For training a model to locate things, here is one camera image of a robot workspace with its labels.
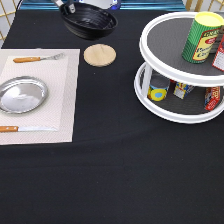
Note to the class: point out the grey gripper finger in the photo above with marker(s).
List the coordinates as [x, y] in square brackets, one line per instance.
[58, 3]
[71, 6]

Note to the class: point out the black ribbed bowl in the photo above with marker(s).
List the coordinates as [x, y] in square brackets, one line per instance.
[88, 22]

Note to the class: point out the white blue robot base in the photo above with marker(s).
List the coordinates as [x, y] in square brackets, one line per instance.
[104, 4]

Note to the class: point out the round silver metal plate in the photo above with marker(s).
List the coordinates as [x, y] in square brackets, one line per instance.
[22, 94]

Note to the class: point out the white two-tier lazy Susan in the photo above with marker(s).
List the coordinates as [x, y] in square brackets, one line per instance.
[161, 44]

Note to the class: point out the round wooden coaster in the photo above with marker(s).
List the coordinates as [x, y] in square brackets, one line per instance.
[99, 55]

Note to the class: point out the beige woven placemat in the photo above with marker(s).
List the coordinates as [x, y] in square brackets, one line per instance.
[58, 110]

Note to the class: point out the blue yellow tin can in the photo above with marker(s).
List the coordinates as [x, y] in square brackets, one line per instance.
[158, 87]

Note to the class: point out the green yellow parmesan can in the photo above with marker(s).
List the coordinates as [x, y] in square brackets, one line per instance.
[202, 35]

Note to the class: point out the blue yellow small box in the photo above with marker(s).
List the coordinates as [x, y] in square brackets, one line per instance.
[181, 90]

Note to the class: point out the red raisins box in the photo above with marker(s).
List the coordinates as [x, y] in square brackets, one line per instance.
[218, 61]

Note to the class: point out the red white box lower shelf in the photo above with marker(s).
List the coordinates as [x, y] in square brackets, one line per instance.
[212, 97]

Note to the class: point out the wooden handled fork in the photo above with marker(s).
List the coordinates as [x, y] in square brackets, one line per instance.
[34, 59]

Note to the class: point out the wooden handled knife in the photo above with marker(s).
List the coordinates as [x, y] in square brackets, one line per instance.
[4, 129]

